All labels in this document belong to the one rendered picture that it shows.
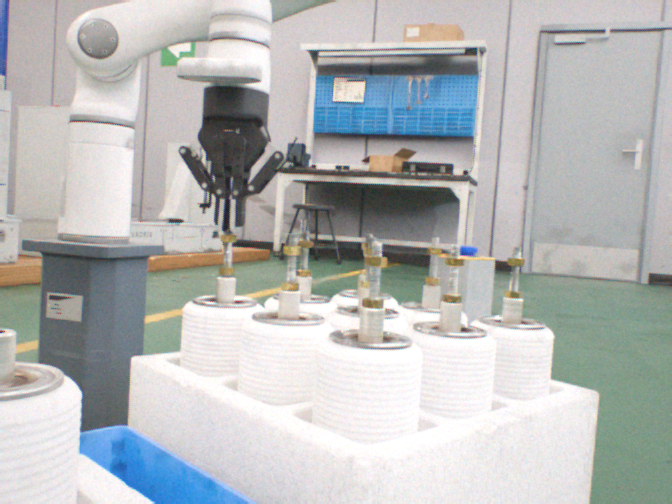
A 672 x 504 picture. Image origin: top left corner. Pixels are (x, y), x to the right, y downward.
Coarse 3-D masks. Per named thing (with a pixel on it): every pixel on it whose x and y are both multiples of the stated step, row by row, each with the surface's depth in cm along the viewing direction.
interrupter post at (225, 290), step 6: (222, 282) 73; (228, 282) 73; (234, 282) 74; (216, 288) 74; (222, 288) 73; (228, 288) 73; (234, 288) 74; (216, 294) 74; (222, 294) 73; (228, 294) 73; (234, 294) 74; (216, 300) 74; (222, 300) 73; (228, 300) 73; (234, 300) 74
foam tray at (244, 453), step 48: (144, 384) 72; (192, 384) 65; (144, 432) 72; (192, 432) 64; (240, 432) 58; (288, 432) 53; (432, 432) 55; (480, 432) 57; (528, 432) 63; (576, 432) 70; (240, 480) 58; (288, 480) 53; (336, 480) 49; (384, 480) 48; (432, 480) 52; (480, 480) 57; (528, 480) 63; (576, 480) 71
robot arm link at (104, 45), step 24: (144, 0) 89; (168, 0) 89; (192, 0) 89; (72, 24) 88; (96, 24) 87; (120, 24) 88; (144, 24) 88; (168, 24) 89; (192, 24) 90; (72, 48) 87; (96, 48) 87; (120, 48) 88; (144, 48) 89; (96, 72) 89; (120, 72) 91
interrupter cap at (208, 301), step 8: (200, 296) 76; (208, 296) 77; (200, 304) 71; (208, 304) 71; (216, 304) 71; (224, 304) 71; (232, 304) 71; (240, 304) 71; (248, 304) 72; (256, 304) 74
